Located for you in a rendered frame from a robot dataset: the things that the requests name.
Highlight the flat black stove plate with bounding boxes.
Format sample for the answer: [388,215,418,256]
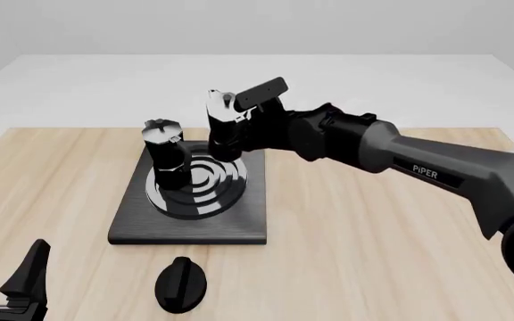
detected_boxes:
[107,144,269,247]

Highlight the small flat plate on stalk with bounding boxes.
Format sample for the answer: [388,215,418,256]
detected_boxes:
[233,76,291,115]

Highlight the black and silver moka pot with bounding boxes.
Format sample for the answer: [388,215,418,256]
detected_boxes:
[140,118,194,192]
[205,88,250,163]

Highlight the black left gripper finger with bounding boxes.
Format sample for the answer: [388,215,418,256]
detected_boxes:
[0,238,53,305]

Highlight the round black stove knob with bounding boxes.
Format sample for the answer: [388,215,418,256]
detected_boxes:
[154,256,209,315]

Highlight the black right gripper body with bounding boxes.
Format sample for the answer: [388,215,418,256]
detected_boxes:
[240,96,295,154]

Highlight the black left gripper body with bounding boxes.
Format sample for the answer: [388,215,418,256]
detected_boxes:
[0,293,49,321]

